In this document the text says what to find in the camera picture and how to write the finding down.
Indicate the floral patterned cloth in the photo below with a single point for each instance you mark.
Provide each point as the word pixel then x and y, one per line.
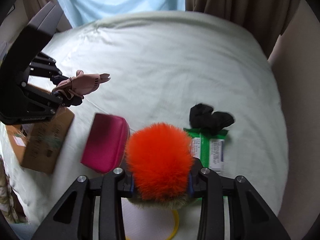
pixel 7 200

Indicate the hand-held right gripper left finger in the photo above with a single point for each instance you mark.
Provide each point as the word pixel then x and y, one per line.
pixel 131 185

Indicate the black sock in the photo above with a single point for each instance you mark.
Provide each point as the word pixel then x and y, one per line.
pixel 210 119

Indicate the brown curtain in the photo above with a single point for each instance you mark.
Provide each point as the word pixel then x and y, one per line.
pixel 245 10

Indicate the orange fluffy plush toy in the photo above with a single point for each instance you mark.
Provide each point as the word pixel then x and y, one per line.
pixel 158 162

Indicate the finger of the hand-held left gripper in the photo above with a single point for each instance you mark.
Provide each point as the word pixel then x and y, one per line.
pixel 72 101
pixel 58 78

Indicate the green white tissue packet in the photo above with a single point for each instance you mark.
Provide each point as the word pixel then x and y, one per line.
pixel 210 150

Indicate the brown cardboard box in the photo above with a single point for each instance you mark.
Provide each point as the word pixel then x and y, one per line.
pixel 42 142

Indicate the magenta zip pouch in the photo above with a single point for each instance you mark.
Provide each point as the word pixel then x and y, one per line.
pixel 105 142

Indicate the white bed sheet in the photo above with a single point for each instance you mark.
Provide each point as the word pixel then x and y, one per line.
pixel 175 75

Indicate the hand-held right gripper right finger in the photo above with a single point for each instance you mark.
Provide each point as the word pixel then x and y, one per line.
pixel 191 183

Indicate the light blue sheer curtain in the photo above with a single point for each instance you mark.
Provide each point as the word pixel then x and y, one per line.
pixel 120 0

